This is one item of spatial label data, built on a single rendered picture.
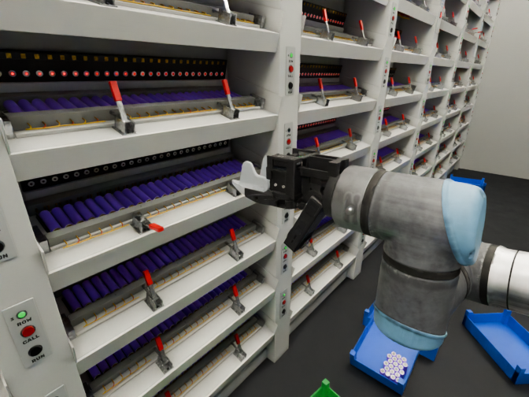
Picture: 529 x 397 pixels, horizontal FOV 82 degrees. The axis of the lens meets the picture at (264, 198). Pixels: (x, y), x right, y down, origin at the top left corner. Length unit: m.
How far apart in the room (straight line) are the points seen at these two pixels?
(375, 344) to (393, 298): 1.03
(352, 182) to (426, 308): 0.17
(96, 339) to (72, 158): 0.37
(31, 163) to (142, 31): 0.28
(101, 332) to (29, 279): 0.22
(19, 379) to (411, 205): 0.66
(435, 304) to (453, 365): 1.14
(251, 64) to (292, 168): 0.54
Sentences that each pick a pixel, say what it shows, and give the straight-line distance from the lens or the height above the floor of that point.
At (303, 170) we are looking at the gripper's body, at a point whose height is 0.93.
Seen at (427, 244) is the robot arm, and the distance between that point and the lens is 0.39.
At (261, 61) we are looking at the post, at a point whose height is 1.09.
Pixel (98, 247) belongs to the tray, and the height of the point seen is 0.76.
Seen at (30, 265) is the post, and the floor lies 0.78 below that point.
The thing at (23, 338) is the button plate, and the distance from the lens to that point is 0.67.
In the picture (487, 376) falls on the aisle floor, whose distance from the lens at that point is 1.58.
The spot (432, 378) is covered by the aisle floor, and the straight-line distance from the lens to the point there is 1.48.
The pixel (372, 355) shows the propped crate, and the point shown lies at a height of 0.03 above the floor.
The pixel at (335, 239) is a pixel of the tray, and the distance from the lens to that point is 1.45.
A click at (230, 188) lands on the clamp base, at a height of 0.78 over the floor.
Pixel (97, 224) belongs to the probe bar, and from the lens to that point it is 0.67.
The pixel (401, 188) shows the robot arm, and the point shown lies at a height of 0.94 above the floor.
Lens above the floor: 1.06
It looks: 22 degrees down
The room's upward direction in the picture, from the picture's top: straight up
